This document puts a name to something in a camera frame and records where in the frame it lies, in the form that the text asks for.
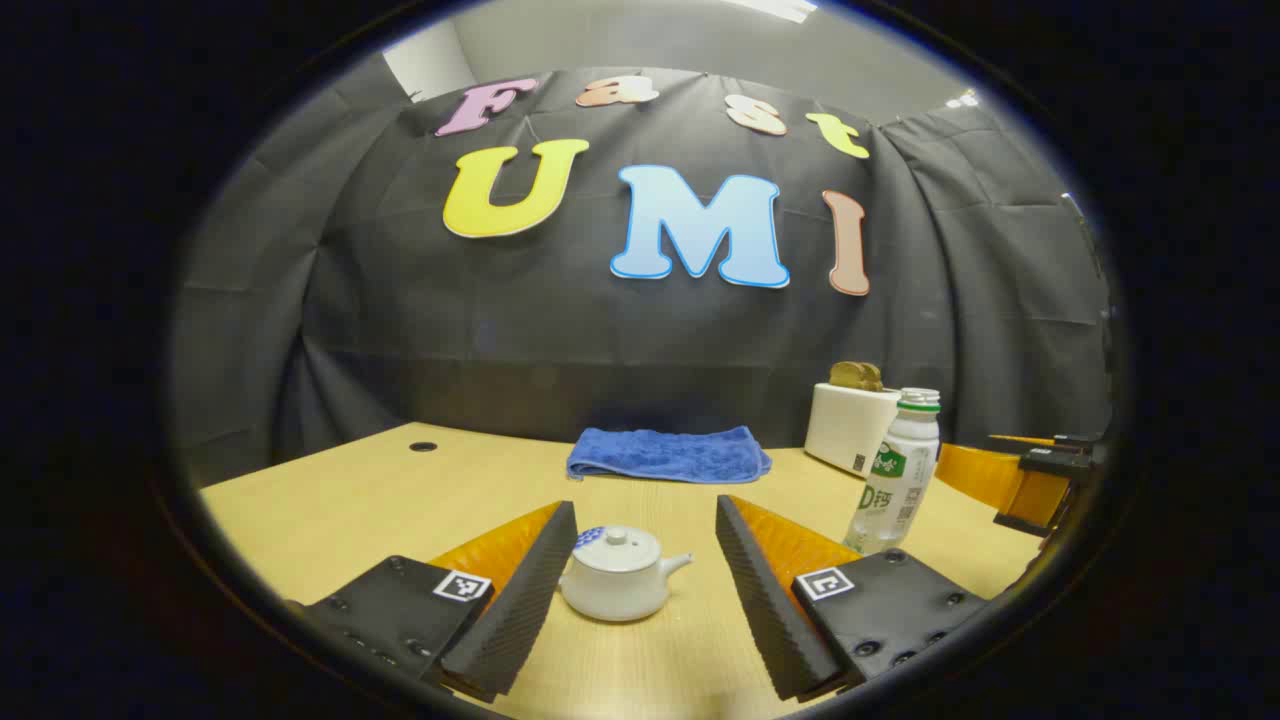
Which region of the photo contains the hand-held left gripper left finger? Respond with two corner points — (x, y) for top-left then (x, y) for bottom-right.
(285, 500), (579, 703)

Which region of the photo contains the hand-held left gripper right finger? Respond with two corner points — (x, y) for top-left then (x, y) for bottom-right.
(714, 494), (991, 703)

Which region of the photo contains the white ceramic teacup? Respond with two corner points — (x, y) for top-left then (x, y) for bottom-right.
(558, 527), (694, 623)

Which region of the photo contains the white plastic water bottle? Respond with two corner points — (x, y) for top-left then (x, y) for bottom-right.
(843, 388), (942, 557)

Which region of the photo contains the white toaster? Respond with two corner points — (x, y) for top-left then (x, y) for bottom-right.
(804, 382), (903, 479)

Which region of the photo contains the blue folded towel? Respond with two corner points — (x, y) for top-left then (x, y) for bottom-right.
(566, 426), (773, 485)

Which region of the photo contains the ceiling light panel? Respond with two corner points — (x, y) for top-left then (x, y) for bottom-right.
(725, 0), (821, 23)

